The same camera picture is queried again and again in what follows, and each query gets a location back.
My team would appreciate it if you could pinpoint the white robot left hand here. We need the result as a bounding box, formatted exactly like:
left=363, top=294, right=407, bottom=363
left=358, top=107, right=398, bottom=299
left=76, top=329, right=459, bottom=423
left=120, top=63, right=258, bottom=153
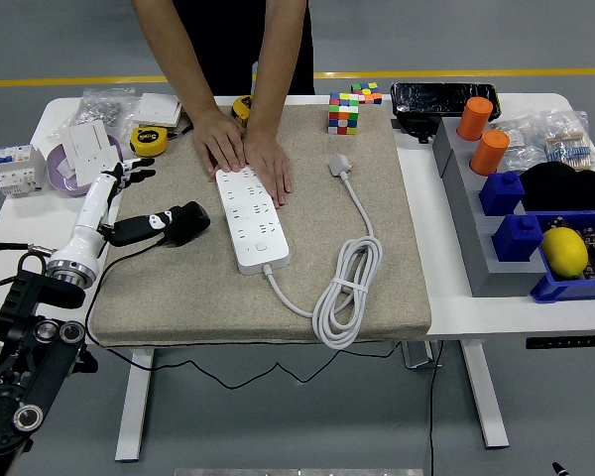
left=54, top=156, right=178, bottom=263

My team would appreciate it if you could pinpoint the person's left hand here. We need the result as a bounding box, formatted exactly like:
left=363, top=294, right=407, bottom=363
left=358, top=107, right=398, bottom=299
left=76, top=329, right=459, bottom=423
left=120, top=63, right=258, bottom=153
left=241, top=128, right=294, bottom=209

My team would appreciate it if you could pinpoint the person's right hand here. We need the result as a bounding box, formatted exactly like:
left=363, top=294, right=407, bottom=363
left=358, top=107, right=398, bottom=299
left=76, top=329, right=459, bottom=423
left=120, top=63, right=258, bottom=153
left=191, top=108, right=249, bottom=179

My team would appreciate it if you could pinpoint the white power strip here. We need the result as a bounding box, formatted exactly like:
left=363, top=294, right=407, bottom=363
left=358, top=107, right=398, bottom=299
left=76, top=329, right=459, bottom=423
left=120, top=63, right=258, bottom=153
left=214, top=166, right=293, bottom=277

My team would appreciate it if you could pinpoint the black power adapter plug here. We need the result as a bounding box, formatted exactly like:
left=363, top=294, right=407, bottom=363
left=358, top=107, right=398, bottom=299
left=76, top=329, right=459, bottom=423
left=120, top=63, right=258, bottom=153
left=159, top=200, right=212, bottom=248

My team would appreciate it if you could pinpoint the black adapter cord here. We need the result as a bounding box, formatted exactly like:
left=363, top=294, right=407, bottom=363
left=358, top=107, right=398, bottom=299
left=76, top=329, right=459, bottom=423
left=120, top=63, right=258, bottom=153
left=84, top=236, right=403, bottom=391

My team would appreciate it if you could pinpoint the purple bowl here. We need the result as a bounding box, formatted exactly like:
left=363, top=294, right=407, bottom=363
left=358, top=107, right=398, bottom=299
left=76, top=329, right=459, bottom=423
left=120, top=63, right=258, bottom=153
left=46, top=134, right=126, bottom=198

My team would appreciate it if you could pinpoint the white circuit breaker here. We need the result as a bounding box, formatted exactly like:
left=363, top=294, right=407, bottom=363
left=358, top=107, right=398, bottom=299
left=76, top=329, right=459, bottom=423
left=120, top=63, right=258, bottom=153
left=0, top=144, right=48, bottom=199

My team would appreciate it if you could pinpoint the large Rubik's cube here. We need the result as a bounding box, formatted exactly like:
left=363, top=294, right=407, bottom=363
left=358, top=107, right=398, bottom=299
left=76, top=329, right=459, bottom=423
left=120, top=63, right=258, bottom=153
left=326, top=92, right=361, bottom=136

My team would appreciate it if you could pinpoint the white table leg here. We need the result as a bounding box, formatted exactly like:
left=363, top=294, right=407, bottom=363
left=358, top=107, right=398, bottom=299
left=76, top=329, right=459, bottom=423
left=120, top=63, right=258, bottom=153
left=114, top=348, right=156, bottom=463
left=459, top=340, right=511, bottom=451

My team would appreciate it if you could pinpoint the person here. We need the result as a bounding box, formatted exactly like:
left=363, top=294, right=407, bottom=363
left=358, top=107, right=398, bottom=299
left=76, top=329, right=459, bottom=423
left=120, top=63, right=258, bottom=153
left=171, top=0, right=317, bottom=98

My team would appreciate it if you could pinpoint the clear bag of screws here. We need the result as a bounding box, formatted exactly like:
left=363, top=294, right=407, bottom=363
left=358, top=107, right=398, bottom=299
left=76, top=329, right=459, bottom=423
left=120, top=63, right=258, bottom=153
left=47, top=87, right=139, bottom=140

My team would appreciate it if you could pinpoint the grey-brown mat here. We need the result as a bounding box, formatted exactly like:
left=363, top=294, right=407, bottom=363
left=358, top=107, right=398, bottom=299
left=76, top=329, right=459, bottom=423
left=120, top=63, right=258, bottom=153
left=87, top=103, right=433, bottom=348

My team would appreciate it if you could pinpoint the small Rubik's cube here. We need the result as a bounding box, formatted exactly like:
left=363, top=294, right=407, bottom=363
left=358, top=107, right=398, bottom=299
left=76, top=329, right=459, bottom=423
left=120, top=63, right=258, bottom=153
left=350, top=81, right=384, bottom=106

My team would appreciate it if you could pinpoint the black table control panel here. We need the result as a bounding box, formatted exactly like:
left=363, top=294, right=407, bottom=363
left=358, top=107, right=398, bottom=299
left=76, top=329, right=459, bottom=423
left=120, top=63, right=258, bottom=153
left=525, top=335, right=595, bottom=351

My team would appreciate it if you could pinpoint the black plastic holder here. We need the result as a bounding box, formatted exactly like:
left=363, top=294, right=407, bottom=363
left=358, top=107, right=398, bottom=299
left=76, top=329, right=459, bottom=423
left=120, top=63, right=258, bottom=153
left=393, top=112, right=442, bottom=145

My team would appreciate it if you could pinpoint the blue plastic bin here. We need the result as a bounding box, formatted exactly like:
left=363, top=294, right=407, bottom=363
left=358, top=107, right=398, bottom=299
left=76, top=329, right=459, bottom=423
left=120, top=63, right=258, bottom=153
left=529, top=208, right=595, bottom=304

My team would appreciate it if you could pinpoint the black plastic-wrapped tray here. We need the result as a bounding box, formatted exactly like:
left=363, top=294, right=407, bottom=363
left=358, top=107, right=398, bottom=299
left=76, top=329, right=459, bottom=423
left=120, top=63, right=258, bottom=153
left=390, top=81, right=503, bottom=123

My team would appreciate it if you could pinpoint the grey stepped stand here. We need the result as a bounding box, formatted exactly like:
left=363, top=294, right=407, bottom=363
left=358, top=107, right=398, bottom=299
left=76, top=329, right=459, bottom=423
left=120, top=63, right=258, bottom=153
left=431, top=117, right=551, bottom=298

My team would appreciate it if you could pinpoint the orange cylinder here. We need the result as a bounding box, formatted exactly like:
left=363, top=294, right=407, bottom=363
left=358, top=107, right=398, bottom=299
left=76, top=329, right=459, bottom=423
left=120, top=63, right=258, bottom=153
left=456, top=96, right=494, bottom=142
left=469, top=129, right=512, bottom=178

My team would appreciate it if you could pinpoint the yellow lemon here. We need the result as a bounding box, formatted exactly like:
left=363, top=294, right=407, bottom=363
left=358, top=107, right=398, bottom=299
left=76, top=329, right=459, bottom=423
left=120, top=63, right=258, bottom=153
left=540, top=227, right=590, bottom=280

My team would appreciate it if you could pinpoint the blue block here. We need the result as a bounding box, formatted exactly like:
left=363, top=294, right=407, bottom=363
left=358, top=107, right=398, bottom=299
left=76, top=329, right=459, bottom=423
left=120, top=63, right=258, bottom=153
left=491, top=213, right=545, bottom=264
left=478, top=171, right=527, bottom=217

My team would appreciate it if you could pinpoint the clear plastic bag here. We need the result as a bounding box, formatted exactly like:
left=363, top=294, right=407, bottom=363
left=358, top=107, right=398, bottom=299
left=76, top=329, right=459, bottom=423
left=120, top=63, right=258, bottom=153
left=493, top=116, right=551, bottom=174

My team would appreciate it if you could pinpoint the black cloth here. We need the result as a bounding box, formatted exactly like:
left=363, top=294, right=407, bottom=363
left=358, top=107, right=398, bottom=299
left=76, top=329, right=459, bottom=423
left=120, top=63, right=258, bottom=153
left=519, top=161, right=595, bottom=213

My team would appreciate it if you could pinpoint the clear bag of resistors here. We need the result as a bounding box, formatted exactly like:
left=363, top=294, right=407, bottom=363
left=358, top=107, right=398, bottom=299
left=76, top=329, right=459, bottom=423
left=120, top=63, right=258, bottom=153
left=543, top=110, right=595, bottom=173

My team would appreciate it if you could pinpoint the white wall socket panel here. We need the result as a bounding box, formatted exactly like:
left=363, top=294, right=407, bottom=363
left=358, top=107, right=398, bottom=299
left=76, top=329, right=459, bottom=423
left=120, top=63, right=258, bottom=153
left=73, top=146, right=125, bottom=188

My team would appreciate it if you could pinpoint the white power strip cord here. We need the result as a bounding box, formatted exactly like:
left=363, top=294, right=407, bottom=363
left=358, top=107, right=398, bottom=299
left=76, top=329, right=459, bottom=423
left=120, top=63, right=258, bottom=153
left=262, top=153, right=384, bottom=351

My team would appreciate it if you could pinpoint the yellow tape measure with lanyard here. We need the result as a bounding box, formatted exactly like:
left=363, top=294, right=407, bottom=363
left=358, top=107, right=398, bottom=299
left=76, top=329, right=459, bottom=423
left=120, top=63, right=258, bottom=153
left=129, top=123, right=195, bottom=159

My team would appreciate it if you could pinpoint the white switch box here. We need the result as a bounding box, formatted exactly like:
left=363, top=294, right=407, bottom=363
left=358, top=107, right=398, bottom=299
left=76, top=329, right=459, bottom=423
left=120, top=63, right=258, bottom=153
left=131, top=92, right=184, bottom=129

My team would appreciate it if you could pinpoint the white blank switch plate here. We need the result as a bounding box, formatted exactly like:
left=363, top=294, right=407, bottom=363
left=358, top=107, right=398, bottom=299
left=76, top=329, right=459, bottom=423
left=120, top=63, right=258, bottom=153
left=60, top=121, right=113, bottom=168

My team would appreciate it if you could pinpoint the black hanging cable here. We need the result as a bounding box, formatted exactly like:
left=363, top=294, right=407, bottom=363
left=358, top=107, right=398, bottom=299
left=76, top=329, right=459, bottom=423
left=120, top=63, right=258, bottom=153
left=427, top=341, right=445, bottom=476

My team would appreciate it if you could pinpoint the metal under-table bracket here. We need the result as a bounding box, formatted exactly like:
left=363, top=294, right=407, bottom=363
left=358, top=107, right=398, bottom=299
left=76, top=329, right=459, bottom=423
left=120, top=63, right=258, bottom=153
left=401, top=340, right=443, bottom=370

